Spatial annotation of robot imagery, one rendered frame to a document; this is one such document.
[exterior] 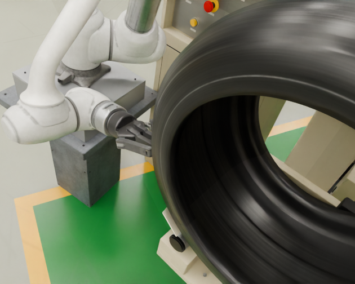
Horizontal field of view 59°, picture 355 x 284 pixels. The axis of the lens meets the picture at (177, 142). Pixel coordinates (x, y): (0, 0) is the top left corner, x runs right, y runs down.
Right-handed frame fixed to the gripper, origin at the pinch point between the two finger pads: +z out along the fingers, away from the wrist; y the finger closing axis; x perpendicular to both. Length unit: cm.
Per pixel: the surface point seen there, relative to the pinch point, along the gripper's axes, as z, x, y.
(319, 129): 23.5, -3.4, 25.9
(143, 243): -42, 94, 18
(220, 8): -33, -14, 63
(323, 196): 29.5, 13.5, 23.9
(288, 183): 22.5, 8.2, 17.0
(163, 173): 9.4, -7.7, -12.2
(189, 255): 12.9, 17.8, -9.2
